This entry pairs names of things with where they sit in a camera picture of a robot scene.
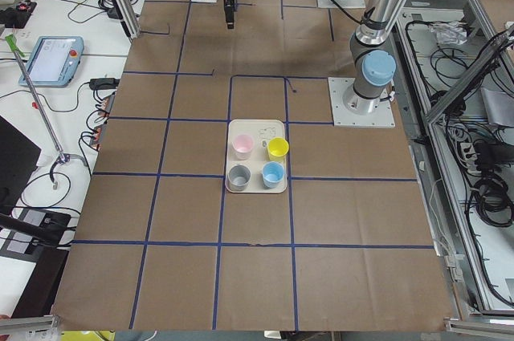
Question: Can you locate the pink plastic cup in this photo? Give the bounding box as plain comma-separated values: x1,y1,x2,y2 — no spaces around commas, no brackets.
232,134,254,160

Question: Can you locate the yellow plastic cup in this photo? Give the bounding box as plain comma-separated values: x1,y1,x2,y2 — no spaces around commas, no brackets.
267,137,289,162

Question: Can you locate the grey plastic cup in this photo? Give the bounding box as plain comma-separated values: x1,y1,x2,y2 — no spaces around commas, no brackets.
227,164,251,192

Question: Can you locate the black power adapter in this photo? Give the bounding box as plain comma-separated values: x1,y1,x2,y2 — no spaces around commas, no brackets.
89,77,120,91

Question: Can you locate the cream plastic tray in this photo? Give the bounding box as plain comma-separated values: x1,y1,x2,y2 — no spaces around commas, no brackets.
225,120,288,193

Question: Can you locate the teach pendant tablet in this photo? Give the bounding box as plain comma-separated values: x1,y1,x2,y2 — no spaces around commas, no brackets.
27,36,84,87

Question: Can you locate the metal rod with stand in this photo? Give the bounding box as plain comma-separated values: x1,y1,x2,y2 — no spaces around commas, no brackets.
5,34,88,189

